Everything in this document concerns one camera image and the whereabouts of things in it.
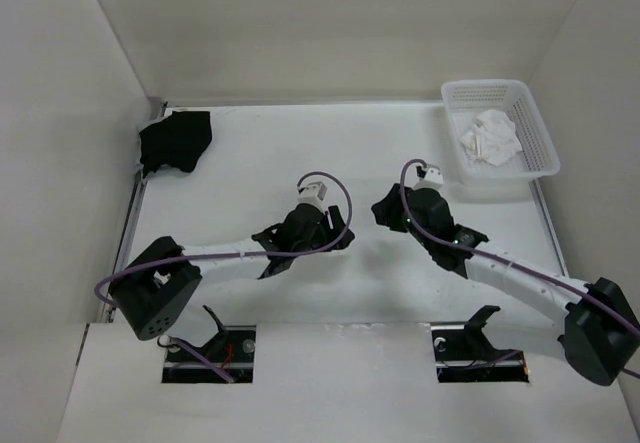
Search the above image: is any purple cable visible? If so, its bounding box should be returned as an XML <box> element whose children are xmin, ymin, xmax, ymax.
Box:
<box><xmin>93</xmin><ymin>171</ymin><xmax>355</xmax><ymax>384</ymax></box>
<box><xmin>401</xmin><ymin>158</ymin><xmax>640</xmax><ymax>379</ymax></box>

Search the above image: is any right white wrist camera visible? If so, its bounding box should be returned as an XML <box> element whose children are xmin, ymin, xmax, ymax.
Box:
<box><xmin>413</xmin><ymin>165</ymin><xmax>444</xmax><ymax>191</ymax></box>

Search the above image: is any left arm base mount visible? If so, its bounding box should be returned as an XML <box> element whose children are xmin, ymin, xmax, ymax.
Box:
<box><xmin>156</xmin><ymin>307</ymin><xmax>257</xmax><ymax>384</ymax></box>

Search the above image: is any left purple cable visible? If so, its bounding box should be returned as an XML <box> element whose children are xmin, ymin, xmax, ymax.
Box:
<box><xmin>93</xmin><ymin>171</ymin><xmax>355</xmax><ymax>384</ymax></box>

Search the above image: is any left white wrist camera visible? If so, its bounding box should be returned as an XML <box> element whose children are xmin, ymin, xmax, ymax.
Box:
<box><xmin>298</xmin><ymin>182</ymin><xmax>328</xmax><ymax>208</ymax></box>

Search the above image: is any metal table rail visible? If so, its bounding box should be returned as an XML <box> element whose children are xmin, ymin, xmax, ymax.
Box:
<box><xmin>102</xmin><ymin>95</ymin><xmax>169</xmax><ymax>323</ymax></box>
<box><xmin>529</xmin><ymin>179</ymin><xmax>569</xmax><ymax>276</ymax></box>

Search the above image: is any white tank top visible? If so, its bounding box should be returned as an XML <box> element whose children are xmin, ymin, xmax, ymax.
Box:
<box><xmin>459</xmin><ymin>109</ymin><xmax>523</xmax><ymax>167</ymax></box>

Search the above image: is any black folded tank top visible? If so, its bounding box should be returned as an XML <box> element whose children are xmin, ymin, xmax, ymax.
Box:
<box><xmin>138</xmin><ymin>111</ymin><xmax>213</xmax><ymax>179</ymax></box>

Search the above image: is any right metal table rail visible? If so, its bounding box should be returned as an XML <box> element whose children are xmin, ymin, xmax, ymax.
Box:
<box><xmin>529</xmin><ymin>179</ymin><xmax>569</xmax><ymax>276</ymax></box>

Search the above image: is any white plastic basket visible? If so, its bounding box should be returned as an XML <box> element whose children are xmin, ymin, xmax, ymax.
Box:
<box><xmin>441</xmin><ymin>79</ymin><xmax>560</xmax><ymax>187</ymax></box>

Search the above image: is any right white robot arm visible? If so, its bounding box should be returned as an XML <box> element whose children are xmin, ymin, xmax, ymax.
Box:
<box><xmin>371</xmin><ymin>184</ymin><xmax>639</xmax><ymax>386</ymax></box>

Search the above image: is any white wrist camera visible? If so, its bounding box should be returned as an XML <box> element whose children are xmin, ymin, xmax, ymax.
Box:
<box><xmin>413</xmin><ymin>165</ymin><xmax>444</xmax><ymax>191</ymax></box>
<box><xmin>298</xmin><ymin>182</ymin><xmax>328</xmax><ymax>208</ymax></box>

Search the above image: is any left metal table rail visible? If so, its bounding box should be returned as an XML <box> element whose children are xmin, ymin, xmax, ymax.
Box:
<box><xmin>102</xmin><ymin>95</ymin><xmax>169</xmax><ymax>323</ymax></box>

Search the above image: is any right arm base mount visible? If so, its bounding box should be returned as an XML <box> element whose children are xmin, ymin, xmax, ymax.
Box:
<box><xmin>431</xmin><ymin>305</ymin><xmax>529</xmax><ymax>384</ymax></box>

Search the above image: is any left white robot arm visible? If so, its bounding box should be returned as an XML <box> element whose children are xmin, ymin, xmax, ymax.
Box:
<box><xmin>108</xmin><ymin>203</ymin><xmax>355</xmax><ymax>362</ymax></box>

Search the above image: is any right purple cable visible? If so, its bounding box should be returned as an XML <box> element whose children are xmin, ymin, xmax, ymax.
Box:
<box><xmin>401</xmin><ymin>158</ymin><xmax>640</xmax><ymax>379</ymax></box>

